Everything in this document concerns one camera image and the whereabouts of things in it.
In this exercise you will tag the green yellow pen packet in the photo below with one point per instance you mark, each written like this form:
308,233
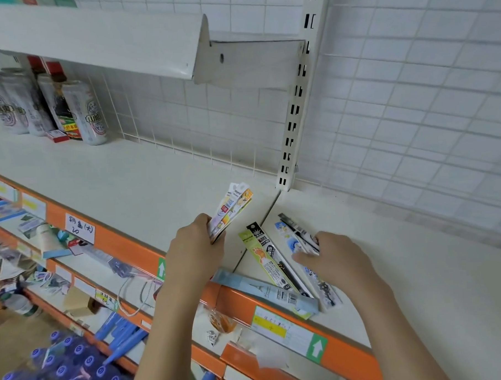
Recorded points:
264,257

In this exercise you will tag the orange shelf price rail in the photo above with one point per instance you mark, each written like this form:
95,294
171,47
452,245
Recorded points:
127,309
250,368
222,297

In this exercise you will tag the small red box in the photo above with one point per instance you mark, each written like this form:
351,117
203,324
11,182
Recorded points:
57,135

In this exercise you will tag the orange yellow pen packet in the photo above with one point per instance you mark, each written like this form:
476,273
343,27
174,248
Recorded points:
241,207

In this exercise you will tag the handwritten white label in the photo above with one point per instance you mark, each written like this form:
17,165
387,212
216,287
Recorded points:
80,228

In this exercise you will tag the orange snack packet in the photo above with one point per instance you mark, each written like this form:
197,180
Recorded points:
219,322

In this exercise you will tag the person's left hand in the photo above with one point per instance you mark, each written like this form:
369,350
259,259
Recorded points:
193,252

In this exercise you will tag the person's left fingers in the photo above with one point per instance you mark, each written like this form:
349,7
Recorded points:
204,225

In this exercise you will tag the black white pen packet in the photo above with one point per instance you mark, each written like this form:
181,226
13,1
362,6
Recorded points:
278,257

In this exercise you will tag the clear bag of blue items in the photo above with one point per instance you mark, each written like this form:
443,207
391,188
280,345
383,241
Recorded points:
121,269

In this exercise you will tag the pile of blue pens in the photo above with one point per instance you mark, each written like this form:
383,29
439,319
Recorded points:
120,334

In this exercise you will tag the green arrow sticker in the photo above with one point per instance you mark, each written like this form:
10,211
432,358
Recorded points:
317,348
161,269

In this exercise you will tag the person's right hand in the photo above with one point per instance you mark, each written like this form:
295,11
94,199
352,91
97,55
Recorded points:
345,266

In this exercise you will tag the person's right forearm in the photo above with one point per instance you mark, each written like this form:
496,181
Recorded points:
400,339

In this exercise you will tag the long grey blue packet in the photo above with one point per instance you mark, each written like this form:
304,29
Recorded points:
263,293

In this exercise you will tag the white cartoon pen packet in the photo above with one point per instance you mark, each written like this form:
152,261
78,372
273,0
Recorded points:
325,290

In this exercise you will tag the small white crumpled packet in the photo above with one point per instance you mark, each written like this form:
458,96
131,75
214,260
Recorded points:
212,338

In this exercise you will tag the white metal shelf board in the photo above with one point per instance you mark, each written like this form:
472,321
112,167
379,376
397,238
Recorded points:
103,40

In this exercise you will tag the person's right fingers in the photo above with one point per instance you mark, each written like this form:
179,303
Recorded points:
307,258

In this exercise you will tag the black striped pen packet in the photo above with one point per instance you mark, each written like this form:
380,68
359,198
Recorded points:
297,227

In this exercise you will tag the person's left forearm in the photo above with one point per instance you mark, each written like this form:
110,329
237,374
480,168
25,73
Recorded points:
170,340

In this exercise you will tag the small cardboard box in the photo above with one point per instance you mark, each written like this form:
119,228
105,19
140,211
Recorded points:
79,301

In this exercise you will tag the flat blue box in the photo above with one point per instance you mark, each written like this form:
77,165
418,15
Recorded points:
2,209

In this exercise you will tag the yellow white price label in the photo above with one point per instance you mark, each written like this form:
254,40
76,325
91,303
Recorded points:
281,329
32,205
4,190

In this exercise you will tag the white slotted shelf upright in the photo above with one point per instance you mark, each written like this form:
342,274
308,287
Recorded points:
300,90

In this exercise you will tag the clear bottle with green cap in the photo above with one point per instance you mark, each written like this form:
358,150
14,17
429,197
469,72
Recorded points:
19,305

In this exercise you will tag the group of blue capped bottles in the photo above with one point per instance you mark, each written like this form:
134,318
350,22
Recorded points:
63,370

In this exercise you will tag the dark bottle with red cap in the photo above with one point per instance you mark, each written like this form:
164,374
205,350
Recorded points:
64,113

